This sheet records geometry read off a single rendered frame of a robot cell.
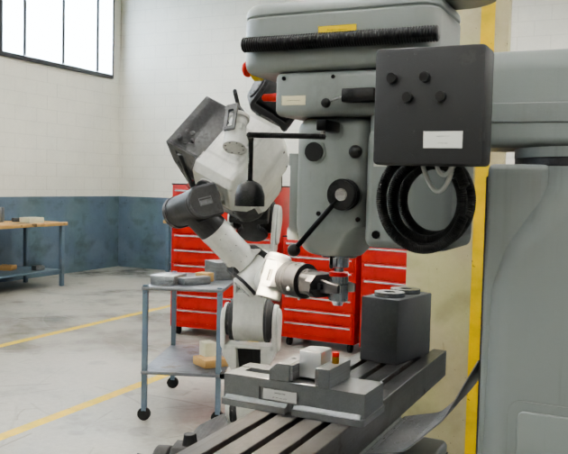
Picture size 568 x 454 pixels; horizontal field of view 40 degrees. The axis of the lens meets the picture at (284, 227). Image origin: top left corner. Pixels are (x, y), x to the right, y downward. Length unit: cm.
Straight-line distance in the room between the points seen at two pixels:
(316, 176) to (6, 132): 996
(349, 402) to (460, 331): 193
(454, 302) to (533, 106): 203
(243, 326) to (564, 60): 140
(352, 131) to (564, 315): 60
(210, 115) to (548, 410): 131
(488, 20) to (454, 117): 220
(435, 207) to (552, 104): 31
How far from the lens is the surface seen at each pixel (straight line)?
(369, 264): 664
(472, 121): 138
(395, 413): 201
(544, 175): 157
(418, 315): 233
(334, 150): 175
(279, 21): 181
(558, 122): 163
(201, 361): 494
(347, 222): 173
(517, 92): 164
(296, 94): 177
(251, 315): 256
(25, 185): 1181
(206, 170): 224
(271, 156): 226
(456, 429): 368
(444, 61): 141
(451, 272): 355
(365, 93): 167
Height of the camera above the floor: 148
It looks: 3 degrees down
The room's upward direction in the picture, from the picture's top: 1 degrees clockwise
